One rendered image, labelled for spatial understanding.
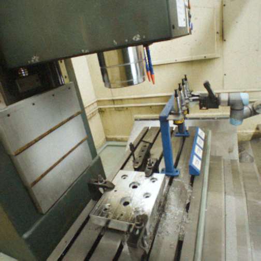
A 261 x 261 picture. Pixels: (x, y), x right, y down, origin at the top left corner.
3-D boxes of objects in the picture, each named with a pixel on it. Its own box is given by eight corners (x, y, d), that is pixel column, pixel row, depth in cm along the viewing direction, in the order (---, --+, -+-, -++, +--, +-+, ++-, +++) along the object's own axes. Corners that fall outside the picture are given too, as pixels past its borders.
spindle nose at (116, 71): (116, 80, 82) (110, 49, 77) (153, 76, 75) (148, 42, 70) (95, 90, 69) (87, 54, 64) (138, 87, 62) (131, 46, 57)
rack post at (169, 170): (180, 170, 105) (175, 118, 93) (178, 176, 101) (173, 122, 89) (161, 169, 109) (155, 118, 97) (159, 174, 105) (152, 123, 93)
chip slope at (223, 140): (234, 144, 169) (235, 115, 158) (242, 204, 111) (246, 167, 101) (138, 141, 204) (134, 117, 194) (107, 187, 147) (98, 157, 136)
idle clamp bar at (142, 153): (151, 151, 128) (150, 142, 125) (141, 177, 105) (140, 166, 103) (144, 151, 129) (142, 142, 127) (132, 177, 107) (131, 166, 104)
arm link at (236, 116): (249, 122, 117) (251, 105, 113) (235, 127, 115) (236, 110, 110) (240, 118, 124) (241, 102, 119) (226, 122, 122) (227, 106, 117)
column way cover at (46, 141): (96, 160, 130) (73, 81, 109) (44, 216, 91) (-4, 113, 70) (89, 159, 132) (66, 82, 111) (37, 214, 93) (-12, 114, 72)
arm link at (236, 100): (248, 109, 109) (249, 95, 105) (227, 109, 113) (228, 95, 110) (246, 104, 115) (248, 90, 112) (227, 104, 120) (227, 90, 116)
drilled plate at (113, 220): (165, 182, 92) (164, 174, 90) (147, 235, 68) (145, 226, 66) (121, 177, 101) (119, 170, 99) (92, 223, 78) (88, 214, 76)
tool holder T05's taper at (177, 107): (173, 109, 97) (172, 95, 94) (183, 109, 95) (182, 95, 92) (171, 112, 93) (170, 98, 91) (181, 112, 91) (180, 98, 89)
